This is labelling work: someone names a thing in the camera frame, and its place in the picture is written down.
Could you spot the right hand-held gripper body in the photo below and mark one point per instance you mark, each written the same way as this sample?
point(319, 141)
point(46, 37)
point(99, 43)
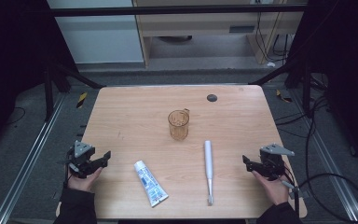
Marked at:
point(273, 161)

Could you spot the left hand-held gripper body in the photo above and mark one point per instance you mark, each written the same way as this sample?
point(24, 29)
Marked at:
point(82, 150)

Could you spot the person's left hand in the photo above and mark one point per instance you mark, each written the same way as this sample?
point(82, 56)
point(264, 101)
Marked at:
point(82, 184)

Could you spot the person's right hand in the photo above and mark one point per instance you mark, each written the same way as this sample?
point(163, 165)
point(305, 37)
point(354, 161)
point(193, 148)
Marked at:
point(275, 189)

